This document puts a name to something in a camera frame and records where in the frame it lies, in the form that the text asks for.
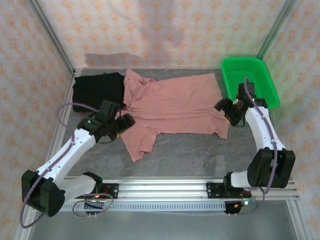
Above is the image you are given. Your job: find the pink t-shirt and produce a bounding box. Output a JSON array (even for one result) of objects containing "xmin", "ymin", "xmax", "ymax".
[{"xmin": 119, "ymin": 68, "xmax": 230, "ymax": 163}]

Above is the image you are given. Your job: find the black folded t-shirt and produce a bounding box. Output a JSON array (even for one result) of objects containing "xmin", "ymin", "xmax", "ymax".
[{"xmin": 71, "ymin": 72, "xmax": 126, "ymax": 114}]

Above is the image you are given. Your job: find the green plastic basket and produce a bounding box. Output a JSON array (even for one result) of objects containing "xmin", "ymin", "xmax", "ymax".
[{"xmin": 220, "ymin": 57, "xmax": 281, "ymax": 111}]

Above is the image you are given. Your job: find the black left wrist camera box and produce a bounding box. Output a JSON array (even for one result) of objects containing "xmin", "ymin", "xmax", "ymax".
[{"xmin": 116, "ymin": 114, "xmax": 136, "ymax": 135}]

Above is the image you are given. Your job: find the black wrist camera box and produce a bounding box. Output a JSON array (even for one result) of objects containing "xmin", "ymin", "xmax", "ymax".
[
  {"xmin": 116, "ymin": 114, "xmax": 136, "ymax": 135},
  {"xmin": 214, "ymin": 98, "xmax": 235, "ymax": 113}
]

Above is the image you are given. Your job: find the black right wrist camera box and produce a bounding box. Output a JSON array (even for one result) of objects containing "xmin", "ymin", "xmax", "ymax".
[{"xmin": 214, "ymin": 98, "xmax": 235, "ymax": 113}]

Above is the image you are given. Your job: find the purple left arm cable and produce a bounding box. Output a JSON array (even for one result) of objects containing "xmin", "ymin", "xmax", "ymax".
[{"xmin": 19, "ymin": 102, "xmax": 115, "ymax": 229}]

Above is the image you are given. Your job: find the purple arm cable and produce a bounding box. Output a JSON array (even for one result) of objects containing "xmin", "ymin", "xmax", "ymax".
[
  {"xmin": 19, "ymin": 102, "xmax": 115, "ymax": 229},
  {"xmin": 228, "ymin": 76, "xmax": 278, "ymax": 217}
]

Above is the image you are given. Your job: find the aluminium table edge rail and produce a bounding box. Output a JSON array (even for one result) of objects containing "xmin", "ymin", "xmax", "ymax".
[{"xmin": 13, "ymin": 69, "xmax": 83, "ymax": 240}]

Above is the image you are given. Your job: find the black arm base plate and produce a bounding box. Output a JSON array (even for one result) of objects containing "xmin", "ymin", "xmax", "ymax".
[
  {"xmin": 96, "ymin": 183, "xmax": 120, "ymax": 201},
  {"xmin": 206, "ymin": 181, "xmax": 227, "ymax": 200}
]

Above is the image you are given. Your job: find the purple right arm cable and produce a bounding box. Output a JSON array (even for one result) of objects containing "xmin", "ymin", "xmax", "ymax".
[{"xmin": 228, "ymin": 76, "xmax": 278, "ymax": 217}]

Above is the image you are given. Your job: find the aluminium mounting rail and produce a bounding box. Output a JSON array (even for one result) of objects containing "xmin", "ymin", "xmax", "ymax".
[{"xmin": 63, "ymin": 176, "xmax": 301, "ymax": 201}]

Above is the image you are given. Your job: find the slotted cable duct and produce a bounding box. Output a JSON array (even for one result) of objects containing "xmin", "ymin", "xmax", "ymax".
[{"xmin": 61, "ymin": 201, "xmax": 227, "ymax": 213}]

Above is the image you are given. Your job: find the aluminium frame post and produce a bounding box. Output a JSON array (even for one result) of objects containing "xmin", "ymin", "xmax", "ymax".
[
  {"xmin": 257, "ymin": 0, "xmax": 300, "ymax": 60},
  {"xmin": 26, "ymin": 0, "xmax": 76, "ymax": 73}
]

